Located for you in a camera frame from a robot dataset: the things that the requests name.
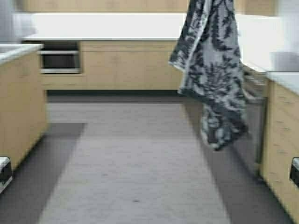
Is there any built-in steel oven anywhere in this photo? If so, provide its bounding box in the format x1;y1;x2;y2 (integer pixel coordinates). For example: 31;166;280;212
39;41;81;74

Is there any grey floral patterned cloth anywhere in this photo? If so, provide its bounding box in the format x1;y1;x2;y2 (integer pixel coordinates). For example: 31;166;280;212
169;0;249;152

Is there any right wooden counter cabinet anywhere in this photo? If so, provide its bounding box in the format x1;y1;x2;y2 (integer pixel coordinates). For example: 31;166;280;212
260;80;299;224

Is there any stainless steel dishwasher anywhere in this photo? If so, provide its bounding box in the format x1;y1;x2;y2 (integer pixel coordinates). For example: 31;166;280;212
233;65;268;176

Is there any left wooden counter cabinet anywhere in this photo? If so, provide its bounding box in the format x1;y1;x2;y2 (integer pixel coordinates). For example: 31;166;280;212
0;51;48;169

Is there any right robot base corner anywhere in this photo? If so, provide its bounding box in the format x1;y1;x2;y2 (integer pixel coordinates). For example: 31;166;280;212
290;157;299;187

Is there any wooden counter cabinet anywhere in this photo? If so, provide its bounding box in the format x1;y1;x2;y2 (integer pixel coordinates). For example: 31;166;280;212
0;51;48;169
260;80;299;224

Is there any wooden back island cabinet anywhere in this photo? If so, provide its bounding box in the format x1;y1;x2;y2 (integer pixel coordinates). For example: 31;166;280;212
43;41;182;91

